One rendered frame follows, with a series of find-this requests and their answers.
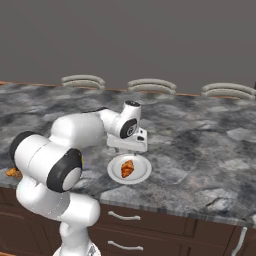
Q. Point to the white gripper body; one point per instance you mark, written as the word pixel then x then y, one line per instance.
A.
pixel 126 142

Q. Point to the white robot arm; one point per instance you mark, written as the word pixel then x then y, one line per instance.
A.
pixel 74 131

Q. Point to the white round plate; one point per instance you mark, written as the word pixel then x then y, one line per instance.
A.
pixel 140 168

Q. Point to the brown croissant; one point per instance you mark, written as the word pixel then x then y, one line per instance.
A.
pixel 127 168

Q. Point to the grey stool backrest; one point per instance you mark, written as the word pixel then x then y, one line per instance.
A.
pixel 228 90
pixel 151 85
pixel 83 81

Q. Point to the dark wood drawer front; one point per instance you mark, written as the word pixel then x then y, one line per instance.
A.
pixel 150 245
pixel 146 218

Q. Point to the brown pastry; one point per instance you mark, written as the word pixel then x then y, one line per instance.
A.
pixel 12 172

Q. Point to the dark wood cupboard door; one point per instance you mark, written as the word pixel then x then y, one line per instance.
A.
pixel 249 241
pixel 20 223

